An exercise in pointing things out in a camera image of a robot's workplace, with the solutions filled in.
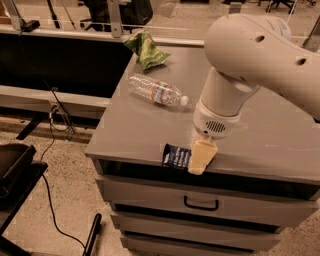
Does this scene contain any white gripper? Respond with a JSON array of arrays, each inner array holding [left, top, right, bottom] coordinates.
[[188, 101, 241, 175]]

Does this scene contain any grey drawer cabinet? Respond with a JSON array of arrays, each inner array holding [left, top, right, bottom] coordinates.
[[86, 46, 320, 256]]

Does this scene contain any black cable on floor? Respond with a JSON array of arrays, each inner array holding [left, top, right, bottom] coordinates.
[[39, 87, 87, 249]]

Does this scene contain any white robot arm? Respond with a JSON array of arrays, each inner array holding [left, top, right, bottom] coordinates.
[[188, 13, 320, 175]]

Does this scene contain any black drawer handle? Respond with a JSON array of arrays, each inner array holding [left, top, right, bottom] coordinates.
[[183, 196, 220, 212]]

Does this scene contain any green chip bag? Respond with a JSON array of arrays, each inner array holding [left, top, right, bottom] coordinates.
[[124, 30, 170, 70]]

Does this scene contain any clear plastic water bottle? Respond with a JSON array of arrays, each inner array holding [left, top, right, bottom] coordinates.
[[128, 74, 189, 107]]

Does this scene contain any dark blue snack bar wrapper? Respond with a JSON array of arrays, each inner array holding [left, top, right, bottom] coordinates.
[[162, 144, 191, 170]]

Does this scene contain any grey metal rail bench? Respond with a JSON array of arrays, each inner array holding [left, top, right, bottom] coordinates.
[[0, 85, 110, 119]]

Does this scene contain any black office chair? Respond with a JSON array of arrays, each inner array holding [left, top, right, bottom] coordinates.
[[265, 0, 298, 14]]

